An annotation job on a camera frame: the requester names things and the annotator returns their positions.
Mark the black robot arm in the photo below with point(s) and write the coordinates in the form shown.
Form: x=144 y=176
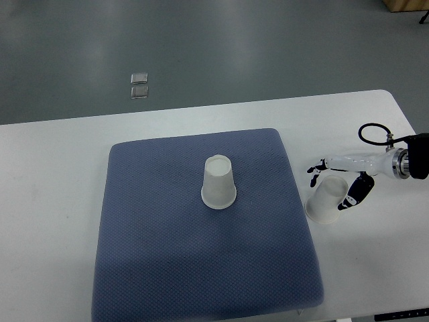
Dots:
x=417 y=155

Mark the upper metal floor plate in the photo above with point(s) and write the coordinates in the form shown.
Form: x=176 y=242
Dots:
x=139 y=78

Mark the black tripod leg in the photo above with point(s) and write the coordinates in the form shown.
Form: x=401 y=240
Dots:
x=424 y=17

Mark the blue-grey textured mat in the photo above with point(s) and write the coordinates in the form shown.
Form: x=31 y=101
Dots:
x=163 y=255

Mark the white paper cup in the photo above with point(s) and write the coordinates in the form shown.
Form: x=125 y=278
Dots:
x=218 y=188
x=322 y=206

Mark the black table control panel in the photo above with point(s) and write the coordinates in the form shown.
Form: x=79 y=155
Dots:
x=417 y=313

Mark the white paper cup on mat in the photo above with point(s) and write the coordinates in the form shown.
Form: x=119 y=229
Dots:
x=218 y=188

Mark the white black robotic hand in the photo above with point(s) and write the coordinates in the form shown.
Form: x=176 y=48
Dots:
x=393 y=163

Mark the wooden box corner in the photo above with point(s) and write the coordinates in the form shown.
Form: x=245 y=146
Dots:
x=396 y=6

